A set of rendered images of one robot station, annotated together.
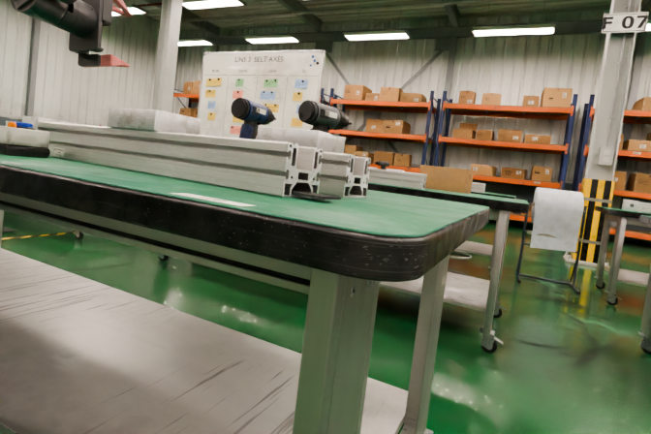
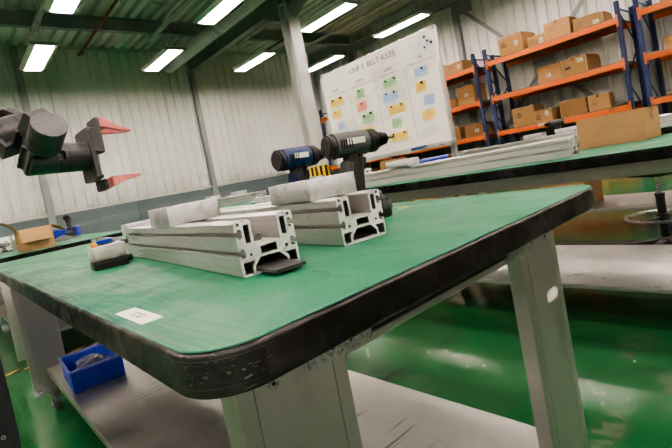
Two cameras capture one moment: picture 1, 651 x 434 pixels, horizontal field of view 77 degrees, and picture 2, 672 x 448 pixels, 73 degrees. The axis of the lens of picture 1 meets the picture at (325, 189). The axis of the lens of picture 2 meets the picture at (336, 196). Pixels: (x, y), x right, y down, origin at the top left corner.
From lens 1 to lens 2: 0.36 m
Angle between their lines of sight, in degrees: 23
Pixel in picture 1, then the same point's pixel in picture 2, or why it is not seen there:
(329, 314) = (235, 418)
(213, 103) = (342, 123)
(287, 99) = (411, 93)
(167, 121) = (180, 213)
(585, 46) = not seen: outside the picture
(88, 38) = (91, 170)
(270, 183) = (234, 265)
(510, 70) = not seen: outside the picture
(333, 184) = (333, 233)
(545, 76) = not seen: outside the picture
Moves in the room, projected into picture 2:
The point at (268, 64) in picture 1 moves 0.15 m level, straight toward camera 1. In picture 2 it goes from (382, 63) to (380, 60)
